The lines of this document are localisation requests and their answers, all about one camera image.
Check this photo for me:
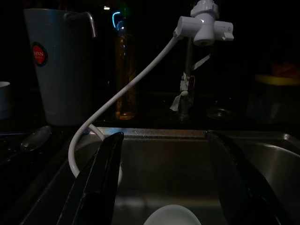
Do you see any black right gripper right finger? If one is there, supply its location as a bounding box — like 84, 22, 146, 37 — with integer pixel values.
206, 130, 291, 225

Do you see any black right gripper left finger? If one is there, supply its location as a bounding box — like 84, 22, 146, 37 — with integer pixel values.
58, 131, 124, 225

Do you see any white bowl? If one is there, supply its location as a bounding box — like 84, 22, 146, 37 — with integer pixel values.
142, 204, 202, 225

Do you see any stainless steel sink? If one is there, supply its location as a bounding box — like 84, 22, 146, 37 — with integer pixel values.
21, 126, 300, 225

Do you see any small metal spoon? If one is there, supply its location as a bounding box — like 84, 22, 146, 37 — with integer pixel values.
0, 126, 53, 165

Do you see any round metal sink strainer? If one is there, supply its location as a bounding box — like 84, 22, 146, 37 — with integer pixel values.
206, 107, 229, 120

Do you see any amber oil bottle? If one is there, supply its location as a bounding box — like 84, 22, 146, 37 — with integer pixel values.
114, 21, 138, 120

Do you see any dark glass jar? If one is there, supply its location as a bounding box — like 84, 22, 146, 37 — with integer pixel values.
246, 82, 300, 125

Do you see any yellow sponge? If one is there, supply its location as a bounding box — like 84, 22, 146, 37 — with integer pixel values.
255, 74, 300, 86

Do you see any small white cup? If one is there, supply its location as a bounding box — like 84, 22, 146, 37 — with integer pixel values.
0, 81, 12, 120

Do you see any orange scrub sponge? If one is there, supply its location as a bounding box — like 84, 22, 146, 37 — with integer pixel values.
271, 62, 300, 77

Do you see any white plastic faucet diverter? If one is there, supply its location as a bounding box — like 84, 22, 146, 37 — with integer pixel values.
173, 0, 235, 46

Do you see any white flexible hose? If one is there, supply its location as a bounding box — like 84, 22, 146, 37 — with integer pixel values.
67, 32, 179, 179

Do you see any bent metal utensil handle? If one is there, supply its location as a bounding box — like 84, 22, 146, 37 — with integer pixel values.
63, 11, 98, 38

